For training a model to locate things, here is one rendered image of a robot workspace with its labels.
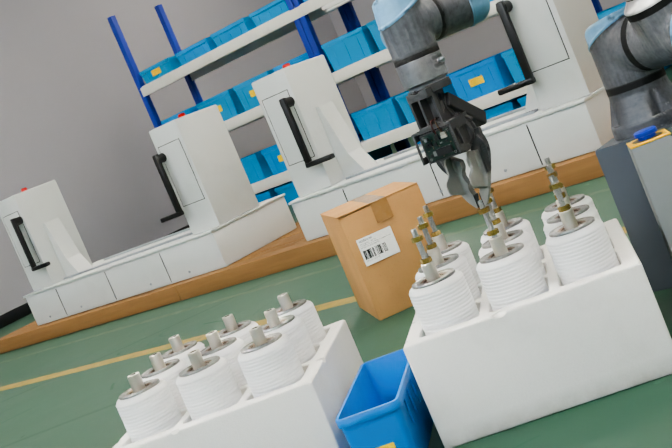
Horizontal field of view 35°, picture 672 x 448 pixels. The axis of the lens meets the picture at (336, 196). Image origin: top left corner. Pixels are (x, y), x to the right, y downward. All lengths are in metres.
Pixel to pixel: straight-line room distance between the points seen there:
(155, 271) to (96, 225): 3.83
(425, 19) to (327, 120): 2.88
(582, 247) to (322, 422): 0.50
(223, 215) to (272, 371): 3.25
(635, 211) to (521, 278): 0.48
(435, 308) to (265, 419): 0.33
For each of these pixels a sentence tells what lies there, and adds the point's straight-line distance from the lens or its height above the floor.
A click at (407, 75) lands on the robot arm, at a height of 0.57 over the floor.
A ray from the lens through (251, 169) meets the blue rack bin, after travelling 8.29.
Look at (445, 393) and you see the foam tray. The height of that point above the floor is 0.09.
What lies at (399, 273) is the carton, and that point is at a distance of 2.84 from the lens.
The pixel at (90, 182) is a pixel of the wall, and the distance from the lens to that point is 9.16.
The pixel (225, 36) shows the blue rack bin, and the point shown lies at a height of 1.37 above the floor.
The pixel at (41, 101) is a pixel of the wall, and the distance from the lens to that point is 9.13.
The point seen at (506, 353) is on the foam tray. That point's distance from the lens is 1.69.
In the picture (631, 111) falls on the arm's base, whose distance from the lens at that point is 2.08.
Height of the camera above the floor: 0.58
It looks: 5 degrees down
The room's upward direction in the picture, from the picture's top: 23 degrees counter-clockwise
